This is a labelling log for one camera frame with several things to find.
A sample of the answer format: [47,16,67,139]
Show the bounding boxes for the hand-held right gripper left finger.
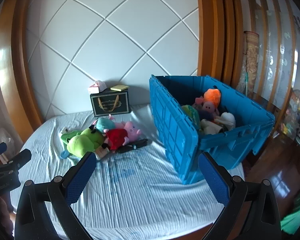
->
[14,151,98,240]

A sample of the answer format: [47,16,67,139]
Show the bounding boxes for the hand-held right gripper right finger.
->
[197,152,283,240]

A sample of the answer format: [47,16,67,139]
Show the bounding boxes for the green frog plush toy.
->
[66,127,107,158]

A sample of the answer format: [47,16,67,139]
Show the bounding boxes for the red dress pig plush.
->
[102,121,143,153]

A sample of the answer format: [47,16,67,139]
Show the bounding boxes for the blue plastic storage crate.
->
[149,74,276,185]

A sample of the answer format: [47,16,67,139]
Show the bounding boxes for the small green plush toy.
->
[60,127,82,143]

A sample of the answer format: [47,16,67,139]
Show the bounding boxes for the teal dress pig plush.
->
[91,114,127,133]

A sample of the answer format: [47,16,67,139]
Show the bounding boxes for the light blue bed sheet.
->
[11,104,245,235]

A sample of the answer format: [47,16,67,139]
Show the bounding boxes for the black folded item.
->
[117,139,148,153]

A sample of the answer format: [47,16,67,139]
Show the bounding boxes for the white plush toy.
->
[201,112,237,135]

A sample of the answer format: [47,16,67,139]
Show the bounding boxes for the dark blue plush toy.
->
[200,109,217,122]

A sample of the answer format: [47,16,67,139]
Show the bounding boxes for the green printed packet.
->
[181,104,202,130]

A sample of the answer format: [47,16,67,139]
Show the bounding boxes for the black gift box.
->
[90,91,130,117]

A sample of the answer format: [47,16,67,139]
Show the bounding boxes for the orange dress pig plush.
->
[195,88,222,117]

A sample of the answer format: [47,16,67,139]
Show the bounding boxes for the green cloth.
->
[280,187,300,234]

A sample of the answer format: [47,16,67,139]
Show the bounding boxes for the pink tissue box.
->
[87,80,106,94]

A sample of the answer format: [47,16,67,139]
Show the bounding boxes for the pile of colourful bags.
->
[282,85,300,145]

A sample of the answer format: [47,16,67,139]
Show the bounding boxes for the rolled patterned carpet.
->
[236,31,260,98]

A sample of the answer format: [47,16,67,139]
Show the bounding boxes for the white padded headboard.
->
[27,0,199,115]

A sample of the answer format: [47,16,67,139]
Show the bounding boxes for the wooden frosted glass partition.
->
[245,0,300,110]

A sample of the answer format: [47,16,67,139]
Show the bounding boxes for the wooden headboard post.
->
[0,0,44,143]
[195,0,244,85]

